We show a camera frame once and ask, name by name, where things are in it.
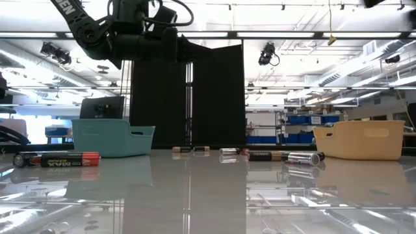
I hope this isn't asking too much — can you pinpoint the yellow plastic bin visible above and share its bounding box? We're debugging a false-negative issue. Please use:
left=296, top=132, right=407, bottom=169
left=313, top=120, right=406, bottom=161

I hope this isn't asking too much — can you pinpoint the black aluminium table frame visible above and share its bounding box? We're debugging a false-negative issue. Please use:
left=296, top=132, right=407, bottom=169
left=0, top=142, right=416, bottom=155

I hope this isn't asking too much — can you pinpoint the black monitor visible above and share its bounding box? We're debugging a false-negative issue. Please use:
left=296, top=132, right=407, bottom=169
left=79, top=96, right=125, bottom=120

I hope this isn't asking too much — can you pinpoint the teal plastic bin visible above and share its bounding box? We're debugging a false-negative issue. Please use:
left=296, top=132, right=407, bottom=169
left=71, top=118, right=156, bottom=159

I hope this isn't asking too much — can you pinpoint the yellow hanging cord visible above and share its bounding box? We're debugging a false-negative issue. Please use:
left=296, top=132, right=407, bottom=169
left=327, top=0, right=337, bottom=46

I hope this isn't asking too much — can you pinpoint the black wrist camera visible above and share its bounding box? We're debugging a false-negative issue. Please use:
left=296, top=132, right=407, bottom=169
left=152, top=5, right=179, bottom=32

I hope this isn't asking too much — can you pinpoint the blue crate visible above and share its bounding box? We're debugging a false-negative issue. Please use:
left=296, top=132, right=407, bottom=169
left=44, top=127, right=71, bottom=138

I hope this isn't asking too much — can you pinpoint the black mounted camera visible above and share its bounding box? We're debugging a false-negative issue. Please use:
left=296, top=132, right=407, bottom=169
left=258, top=42, right=281, bottom=68

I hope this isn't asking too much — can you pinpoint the black folding divider screen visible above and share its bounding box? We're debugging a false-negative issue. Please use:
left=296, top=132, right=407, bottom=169
left=129, top=44, right=247, bottom=147

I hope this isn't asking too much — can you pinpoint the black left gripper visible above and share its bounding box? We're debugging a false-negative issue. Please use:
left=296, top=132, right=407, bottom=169
left=139, top=27, right=213, bottom=63

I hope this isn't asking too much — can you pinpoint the metal shelving rack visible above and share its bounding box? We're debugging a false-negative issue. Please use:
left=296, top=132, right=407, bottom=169
left=274, top=110, right=345, bottom=146

